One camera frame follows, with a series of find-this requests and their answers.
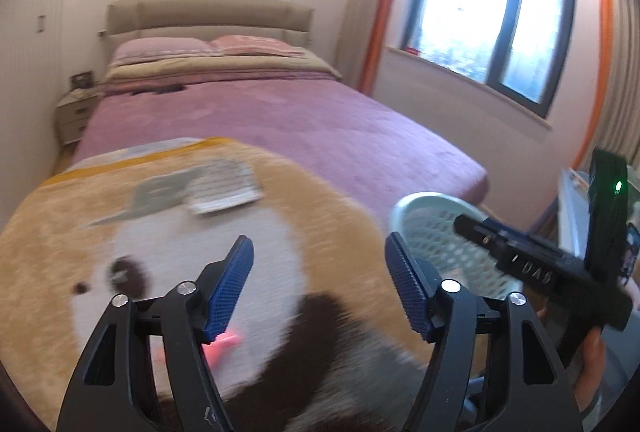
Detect dark framed window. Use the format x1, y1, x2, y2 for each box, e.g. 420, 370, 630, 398
400, 0, 577, 119

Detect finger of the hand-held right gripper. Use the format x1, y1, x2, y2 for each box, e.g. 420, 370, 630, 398
453, 213, 512, 259

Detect light green plastic basket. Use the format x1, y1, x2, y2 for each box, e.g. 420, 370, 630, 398
390, 193, 521, 313

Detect red plastic packet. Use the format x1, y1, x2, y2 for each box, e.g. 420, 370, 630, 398
152, 332, 241, 368

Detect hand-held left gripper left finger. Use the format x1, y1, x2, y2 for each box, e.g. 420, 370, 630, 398
56, 236, 256, 432

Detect pink pillow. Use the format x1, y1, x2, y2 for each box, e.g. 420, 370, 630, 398
111, 38, 211, 65
207, 35, 307, 58

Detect beige nightstand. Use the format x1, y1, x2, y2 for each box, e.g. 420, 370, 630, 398
54, 86, 103, 147

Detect dark picture frame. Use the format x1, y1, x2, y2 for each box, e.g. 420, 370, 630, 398
69, 70, 96, 91

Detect panda printed blanket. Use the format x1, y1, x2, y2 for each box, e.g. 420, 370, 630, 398
0, 137, 451, 432

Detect person's right hand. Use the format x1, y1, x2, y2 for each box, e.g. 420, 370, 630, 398
574, 327, 608, 413

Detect white furniture panel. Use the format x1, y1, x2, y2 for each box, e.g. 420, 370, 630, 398
557, 167, 598, 257

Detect beige orange curtain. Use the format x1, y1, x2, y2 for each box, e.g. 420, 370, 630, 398
345, 0, 408, 95
572, 0, 640, 167

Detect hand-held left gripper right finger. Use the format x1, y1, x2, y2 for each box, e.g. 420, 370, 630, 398
384, 232, 583, 432

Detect folded beige quilt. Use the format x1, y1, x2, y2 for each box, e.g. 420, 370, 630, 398
102, 49, 343, 85

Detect bed with purple cover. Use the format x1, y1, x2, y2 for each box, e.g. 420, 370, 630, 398
65, 0, 490, 217

